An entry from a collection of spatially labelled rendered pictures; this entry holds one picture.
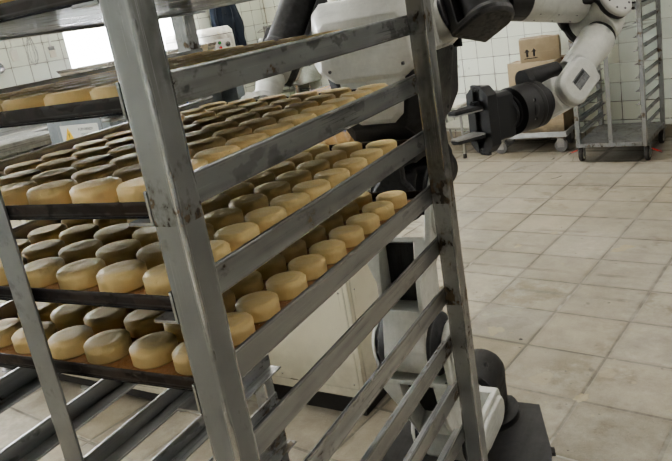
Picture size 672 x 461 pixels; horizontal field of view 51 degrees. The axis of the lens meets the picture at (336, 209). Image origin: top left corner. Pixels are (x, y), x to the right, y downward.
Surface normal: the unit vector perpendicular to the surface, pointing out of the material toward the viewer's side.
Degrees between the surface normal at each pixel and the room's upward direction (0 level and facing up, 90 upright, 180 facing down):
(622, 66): 90
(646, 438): 0
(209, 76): 90
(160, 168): 90
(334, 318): 90
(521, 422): 0
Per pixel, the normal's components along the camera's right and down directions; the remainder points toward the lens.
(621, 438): -0.17, -0.95
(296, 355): -0.51, 0.32
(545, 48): -0.30, 0.33
